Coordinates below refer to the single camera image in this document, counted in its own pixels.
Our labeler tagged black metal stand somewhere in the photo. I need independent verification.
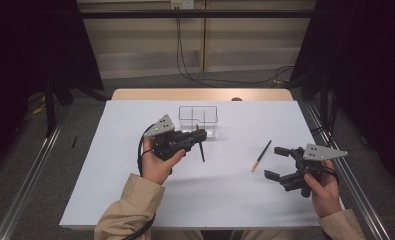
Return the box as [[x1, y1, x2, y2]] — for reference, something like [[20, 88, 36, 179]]
[[43, 73, 110, 138]]

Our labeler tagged aluminium floor rail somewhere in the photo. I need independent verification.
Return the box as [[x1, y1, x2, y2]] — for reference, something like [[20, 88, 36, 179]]
[[0, 103, 72, 240], [304, 101, 391, 240]]

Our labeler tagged white table sheet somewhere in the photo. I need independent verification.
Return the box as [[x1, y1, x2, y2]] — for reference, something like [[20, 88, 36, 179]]
[[58, 99, 346, 231]]

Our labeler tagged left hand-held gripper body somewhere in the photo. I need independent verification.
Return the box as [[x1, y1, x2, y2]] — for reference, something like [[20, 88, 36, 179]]
[[143, 114, 196, 162]]

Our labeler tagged white wall socket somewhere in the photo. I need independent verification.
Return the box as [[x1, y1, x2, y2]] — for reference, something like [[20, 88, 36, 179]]
[[170, 0, 195, 10]]

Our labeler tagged person's left hand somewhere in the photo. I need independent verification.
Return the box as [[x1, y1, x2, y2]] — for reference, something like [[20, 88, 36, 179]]
[[141, 137, 187, 186]]

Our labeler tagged black pencil with orange end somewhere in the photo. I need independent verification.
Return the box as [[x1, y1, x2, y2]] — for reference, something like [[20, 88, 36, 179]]
[[195, 123, 206, 163], [250, 139, 273, 172]]

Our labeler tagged black wall cable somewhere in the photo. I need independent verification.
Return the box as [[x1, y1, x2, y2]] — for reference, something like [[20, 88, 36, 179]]
[[177, 16, 295, 85], [175, 7, 219, 89]]

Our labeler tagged black curtain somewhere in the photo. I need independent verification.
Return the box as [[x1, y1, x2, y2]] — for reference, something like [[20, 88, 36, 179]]
[[0, 0, 105, 176], [289, 0, 395, 193]]

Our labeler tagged yellow floor object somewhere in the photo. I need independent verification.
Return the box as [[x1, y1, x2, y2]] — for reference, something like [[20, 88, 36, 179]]
[[31, 103, 47, 116]]

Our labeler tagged left hand-held gripper cable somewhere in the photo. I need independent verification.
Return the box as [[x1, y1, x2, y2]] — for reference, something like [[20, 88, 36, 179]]
[[122, 123, 158, 240]]

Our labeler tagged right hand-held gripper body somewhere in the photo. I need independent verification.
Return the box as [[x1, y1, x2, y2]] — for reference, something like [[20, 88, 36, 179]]
[[279, 143, 349, 198]]

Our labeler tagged clear plastic organizer box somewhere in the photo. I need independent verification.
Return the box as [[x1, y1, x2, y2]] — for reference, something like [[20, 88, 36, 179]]
[[178, 105, 219, 140]]

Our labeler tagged black floor cable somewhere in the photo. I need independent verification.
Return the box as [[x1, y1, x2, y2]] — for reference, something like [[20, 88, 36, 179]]
[[309, 96, 340, 152]]

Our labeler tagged wooden table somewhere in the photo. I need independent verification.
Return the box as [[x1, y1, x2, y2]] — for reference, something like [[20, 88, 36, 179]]
[[110, 88, 294, 102]]

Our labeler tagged person's right leg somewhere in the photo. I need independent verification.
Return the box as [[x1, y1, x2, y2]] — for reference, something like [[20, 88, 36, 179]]
[[230, 229, 323, 240]]

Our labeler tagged person's right hand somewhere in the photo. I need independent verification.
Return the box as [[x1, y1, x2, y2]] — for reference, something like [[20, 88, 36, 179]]
[[303, 159, 344, 219]]

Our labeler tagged black horizontal bar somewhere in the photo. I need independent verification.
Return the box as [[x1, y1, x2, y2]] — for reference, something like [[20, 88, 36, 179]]
[[78, 9, 316, 19]]

